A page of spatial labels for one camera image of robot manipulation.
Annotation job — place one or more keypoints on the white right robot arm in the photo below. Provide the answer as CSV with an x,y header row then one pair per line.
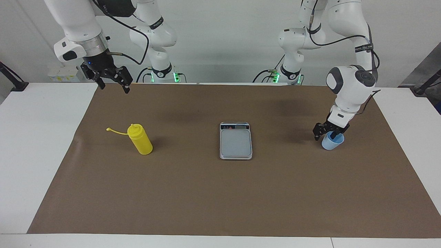
x,y
75,20

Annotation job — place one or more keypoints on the light blue plastic cup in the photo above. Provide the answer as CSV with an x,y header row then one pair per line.
x,y
330,144

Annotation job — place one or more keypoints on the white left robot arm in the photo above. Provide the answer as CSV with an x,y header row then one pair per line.
x,y
351,86

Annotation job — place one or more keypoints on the white wall socket box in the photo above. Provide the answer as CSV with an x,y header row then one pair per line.
x,y
65,74

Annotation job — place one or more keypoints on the brown table mat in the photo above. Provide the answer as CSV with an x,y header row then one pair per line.
x,y
206,193

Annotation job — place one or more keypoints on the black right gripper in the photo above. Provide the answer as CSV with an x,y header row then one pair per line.
x,y
101,65

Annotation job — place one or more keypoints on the black clamp stand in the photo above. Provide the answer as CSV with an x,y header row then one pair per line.
x,y
13,81
427,84

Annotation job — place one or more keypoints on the yellow squeeze bottle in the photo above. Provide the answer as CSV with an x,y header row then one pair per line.
x,y
141,141

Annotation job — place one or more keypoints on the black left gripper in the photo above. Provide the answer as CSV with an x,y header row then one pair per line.
x,y
337,124

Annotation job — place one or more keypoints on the silver digital kitchen scale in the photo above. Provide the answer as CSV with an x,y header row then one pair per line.
x,y
236,143

